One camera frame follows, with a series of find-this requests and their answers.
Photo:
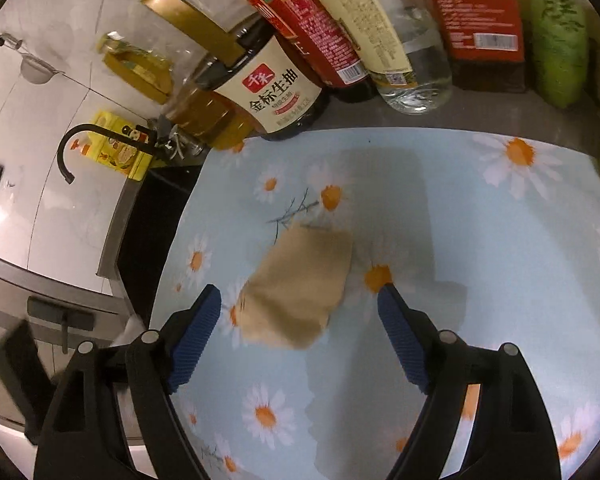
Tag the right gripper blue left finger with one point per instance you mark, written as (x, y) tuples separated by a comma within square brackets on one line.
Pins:
[(188, 334)]

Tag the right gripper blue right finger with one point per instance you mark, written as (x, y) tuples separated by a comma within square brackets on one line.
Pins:
[(409, 333)]

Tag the beige paper bag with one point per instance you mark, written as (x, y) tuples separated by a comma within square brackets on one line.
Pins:
[(287, 302)]

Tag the black kitchen sink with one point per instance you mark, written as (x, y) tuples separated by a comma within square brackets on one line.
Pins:
[(148, 235)]

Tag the grey cabinet drawer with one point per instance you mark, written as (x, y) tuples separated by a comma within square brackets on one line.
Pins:
[(60, 317)]

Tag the yellow dish soap box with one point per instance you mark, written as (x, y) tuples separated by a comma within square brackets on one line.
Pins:
[(112, 153)]

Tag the black curved faucet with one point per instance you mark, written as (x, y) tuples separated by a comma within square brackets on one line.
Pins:
[(159, 148)]

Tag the soy sauce bottle white label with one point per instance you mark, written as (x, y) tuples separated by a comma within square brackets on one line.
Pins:
[(250, 67)]

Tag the clear vinegar bottle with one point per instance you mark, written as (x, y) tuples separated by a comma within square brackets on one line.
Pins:
[(401, 47)]

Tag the cooking oil jug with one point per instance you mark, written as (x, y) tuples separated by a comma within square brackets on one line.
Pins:
[(158, 60)]

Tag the red label dark bottle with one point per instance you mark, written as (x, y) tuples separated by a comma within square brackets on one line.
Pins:
[(485, 43)]

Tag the green label bottle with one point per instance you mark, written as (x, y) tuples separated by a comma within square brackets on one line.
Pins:
[(559, 41)]

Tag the red label sauce bottle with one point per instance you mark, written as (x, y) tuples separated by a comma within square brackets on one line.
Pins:
[(309, 27)]

